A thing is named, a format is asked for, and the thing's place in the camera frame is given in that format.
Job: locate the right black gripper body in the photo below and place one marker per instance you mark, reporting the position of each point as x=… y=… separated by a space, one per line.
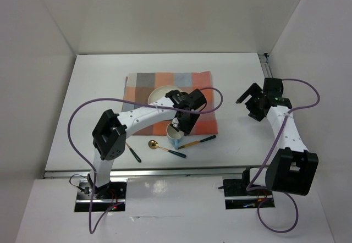
x=253 y=104

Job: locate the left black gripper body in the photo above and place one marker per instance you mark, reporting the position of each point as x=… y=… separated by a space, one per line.
x=186 y=123

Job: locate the cream ceramic plate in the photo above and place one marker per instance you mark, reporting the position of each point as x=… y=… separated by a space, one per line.
x=157 y=97

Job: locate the light blue mug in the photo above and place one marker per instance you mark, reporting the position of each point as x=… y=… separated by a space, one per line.
x=174 y=137

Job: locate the checkered orange blue cloth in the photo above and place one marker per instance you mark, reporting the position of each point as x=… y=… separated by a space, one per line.
x=139 y=86

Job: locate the gold fork green handle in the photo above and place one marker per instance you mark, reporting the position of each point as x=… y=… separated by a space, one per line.
x=134 y=153

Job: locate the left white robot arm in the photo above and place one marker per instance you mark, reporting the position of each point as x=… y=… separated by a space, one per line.
x=112 y=130

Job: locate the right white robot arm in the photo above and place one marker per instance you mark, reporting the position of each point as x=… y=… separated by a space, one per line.
x=289 y=167

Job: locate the gold knife green handle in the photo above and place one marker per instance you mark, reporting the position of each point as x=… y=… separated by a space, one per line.
x=197 y=142

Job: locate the aluminium side rail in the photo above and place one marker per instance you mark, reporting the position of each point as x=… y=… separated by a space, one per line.
x=263 y=58

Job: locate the gold spoon green handle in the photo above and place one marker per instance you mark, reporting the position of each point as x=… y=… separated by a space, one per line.
x=152 y=144

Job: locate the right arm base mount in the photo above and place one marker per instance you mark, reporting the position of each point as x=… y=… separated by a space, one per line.
x=237 y=197

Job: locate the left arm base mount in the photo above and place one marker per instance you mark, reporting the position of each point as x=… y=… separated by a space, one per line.
x=112 y=198

